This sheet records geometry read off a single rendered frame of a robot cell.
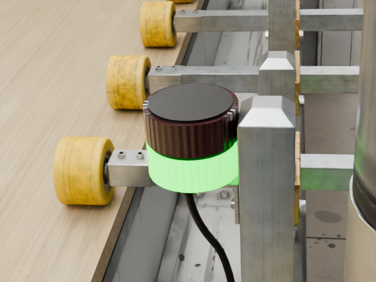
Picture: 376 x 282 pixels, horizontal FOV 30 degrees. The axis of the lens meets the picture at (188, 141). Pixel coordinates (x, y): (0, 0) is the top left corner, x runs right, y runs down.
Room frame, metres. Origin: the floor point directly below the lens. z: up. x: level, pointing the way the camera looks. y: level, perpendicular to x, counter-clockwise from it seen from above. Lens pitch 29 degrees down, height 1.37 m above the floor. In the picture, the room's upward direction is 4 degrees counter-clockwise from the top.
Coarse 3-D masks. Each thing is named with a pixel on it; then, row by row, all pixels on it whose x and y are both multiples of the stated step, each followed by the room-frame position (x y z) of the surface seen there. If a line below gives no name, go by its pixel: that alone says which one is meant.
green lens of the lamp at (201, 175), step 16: (160, 160) 0.37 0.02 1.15; (176, 160) 0.37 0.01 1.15; (208, 160) 0.37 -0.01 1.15; (224, 160) 0.37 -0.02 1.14; (160, 176) 0.37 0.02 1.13; (176, 176) 0.37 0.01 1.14; (192, 176) 0.36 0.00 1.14; (208, 176) 0.36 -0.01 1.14; (224, 176) 0.37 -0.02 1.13; (192, 192) 0.36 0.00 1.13
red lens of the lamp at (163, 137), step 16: (144, 112) 0.39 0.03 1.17; (144, 128) 0.39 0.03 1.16; (160, 128) 0.37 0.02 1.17; (176, 128) 0.37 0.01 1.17; (192, 128) 0.36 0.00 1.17; (208, 128) 0.37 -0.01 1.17; (224, 128) 0.37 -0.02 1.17; (160, 144) 0.37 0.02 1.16; (176, 144) 0.37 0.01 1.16; (192, 144) 0.36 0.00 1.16; (208, 144) 0.37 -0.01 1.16; (224, 144) 0.37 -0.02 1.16
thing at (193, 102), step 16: (160, 96) 0.40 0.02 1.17; (176, 96) 0.40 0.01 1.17; (192, 96) 0.40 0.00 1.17; (208, 96) 0.40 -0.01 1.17; (224, 96) 0.40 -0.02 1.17; (160, 112) 0.38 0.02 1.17; (176, 112) 0.38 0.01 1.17; (192, 112) 0.38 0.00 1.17; (208, 112) 0.38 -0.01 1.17; (224, 112) 0.38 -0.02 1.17; (192, 160) 0.37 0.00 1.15; (192, 208) 0.39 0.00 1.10; (208, 240) 0.39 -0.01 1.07; (224, 256) 0.39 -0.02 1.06
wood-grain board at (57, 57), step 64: (0, 0) 1.54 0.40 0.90; (64, 0) 1.51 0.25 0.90; (128, 0) 1.48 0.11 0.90; (0, 64) 1.16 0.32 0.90; (64, 64) 1.14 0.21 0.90; (0, 128) 0.91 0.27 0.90; (64, 128) 0.90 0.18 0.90; (128, 128) 0.89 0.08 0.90; (0, 192) 0.74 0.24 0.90; (128, 192) 0.73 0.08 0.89; (0, 256) 0.61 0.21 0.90; (64, 256) 0.60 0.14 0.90
